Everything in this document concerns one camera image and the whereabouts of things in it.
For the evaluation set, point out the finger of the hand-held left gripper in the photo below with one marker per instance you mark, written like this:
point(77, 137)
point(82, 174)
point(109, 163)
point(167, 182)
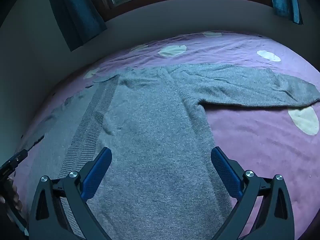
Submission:
point(15, 161)

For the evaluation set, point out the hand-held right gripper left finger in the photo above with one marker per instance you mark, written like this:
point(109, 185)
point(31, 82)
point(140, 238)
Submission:
point(97, 172)

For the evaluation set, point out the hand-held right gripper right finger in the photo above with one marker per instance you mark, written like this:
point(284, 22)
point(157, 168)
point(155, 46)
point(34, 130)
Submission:
point(225, 171)

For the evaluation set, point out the grey knit sweater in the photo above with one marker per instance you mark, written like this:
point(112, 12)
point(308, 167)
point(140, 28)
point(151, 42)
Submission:
point(155, 130)

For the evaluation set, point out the person's left hand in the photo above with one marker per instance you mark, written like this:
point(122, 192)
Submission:
point(12, 195)

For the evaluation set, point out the purple dotted bedsheet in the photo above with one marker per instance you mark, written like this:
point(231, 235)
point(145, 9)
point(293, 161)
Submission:
point(250, 142)

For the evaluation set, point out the blue curtain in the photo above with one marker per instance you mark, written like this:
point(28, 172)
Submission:
point(285, 0)
point(77, 12)

